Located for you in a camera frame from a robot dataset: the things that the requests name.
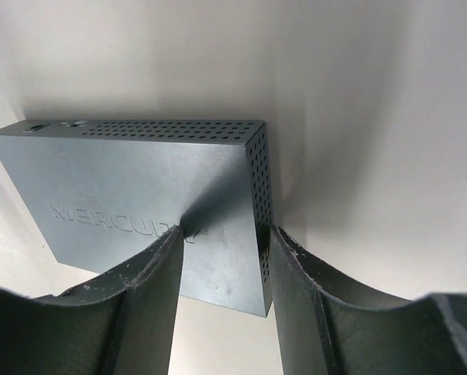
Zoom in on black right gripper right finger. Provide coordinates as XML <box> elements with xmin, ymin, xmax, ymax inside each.
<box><xmin>270</xmin><ymin>226</ymin><xmax>467</xmax><ymax>374</ymax></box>

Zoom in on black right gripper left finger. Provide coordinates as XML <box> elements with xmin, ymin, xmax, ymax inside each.
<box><xmin>0</xmin><ymin>227</ymin><xmax>184</xmax><ymax>374</ymax></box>

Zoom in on dark grey network switch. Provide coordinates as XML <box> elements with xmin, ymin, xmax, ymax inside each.
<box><xmin>0</xmin><ymin>119</ymin><xmax>273</xmax><ymax>316</ymax></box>

